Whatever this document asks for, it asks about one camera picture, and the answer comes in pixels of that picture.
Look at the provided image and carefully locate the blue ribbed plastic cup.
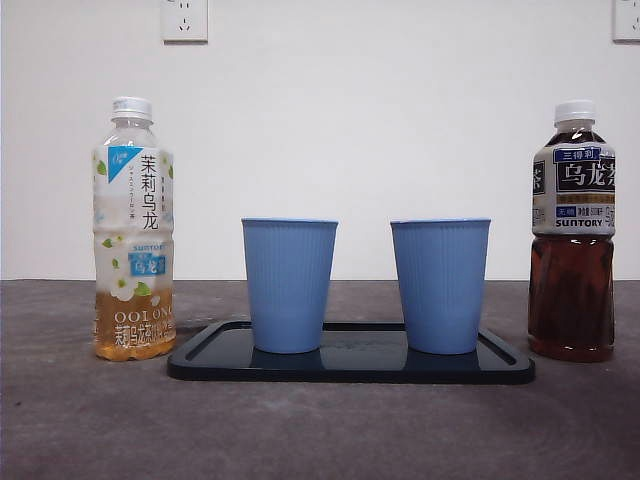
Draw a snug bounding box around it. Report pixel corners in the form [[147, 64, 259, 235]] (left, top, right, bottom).
[[240, 217, 340, 355], [389, 217, 492, 356]]

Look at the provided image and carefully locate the jasmine oolong tea bottle white label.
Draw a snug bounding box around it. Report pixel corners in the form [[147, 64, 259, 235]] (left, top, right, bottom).
[[91, 96, 178, 362]]

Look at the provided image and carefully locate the white wall socket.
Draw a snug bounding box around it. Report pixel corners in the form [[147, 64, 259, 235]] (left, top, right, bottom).
[[612, 0, 640, 43], [160, 0, 209, 44]]

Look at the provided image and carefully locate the dark rectangular tray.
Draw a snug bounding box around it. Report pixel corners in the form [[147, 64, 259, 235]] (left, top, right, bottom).
[[166, 320, 537, 385]]

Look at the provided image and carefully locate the dark oolong tea bottle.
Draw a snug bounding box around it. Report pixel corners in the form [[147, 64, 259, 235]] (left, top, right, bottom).
[[527, 99, 617, 364]]

